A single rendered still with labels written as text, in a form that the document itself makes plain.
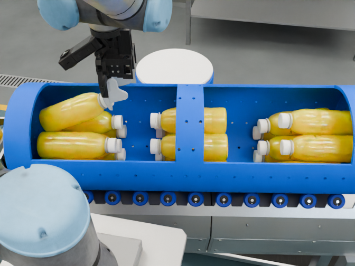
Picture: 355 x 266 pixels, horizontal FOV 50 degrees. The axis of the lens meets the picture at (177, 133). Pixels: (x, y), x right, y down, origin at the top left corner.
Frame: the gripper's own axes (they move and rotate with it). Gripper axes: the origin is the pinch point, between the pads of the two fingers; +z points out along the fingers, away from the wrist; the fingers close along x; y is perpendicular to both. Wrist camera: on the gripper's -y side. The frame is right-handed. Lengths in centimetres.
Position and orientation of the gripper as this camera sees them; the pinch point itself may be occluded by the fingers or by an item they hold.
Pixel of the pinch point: (109, 100)
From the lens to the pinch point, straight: 95.4
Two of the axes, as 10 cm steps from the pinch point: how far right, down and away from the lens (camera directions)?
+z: 0.1, 7.4, 6.8
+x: 0.3, -6.8, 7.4
